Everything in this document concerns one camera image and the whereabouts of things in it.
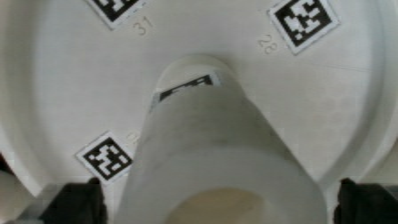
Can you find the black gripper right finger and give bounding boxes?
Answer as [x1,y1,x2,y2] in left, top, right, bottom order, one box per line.
[332,178,398,224]

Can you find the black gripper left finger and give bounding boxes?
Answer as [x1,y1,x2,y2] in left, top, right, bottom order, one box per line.
[23,178,108,224]

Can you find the white cylindrical table leg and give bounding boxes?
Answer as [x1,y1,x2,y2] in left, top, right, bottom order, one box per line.
[113,55,328,224]

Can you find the white round table top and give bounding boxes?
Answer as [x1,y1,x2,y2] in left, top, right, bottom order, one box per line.
[0,0,398,224]

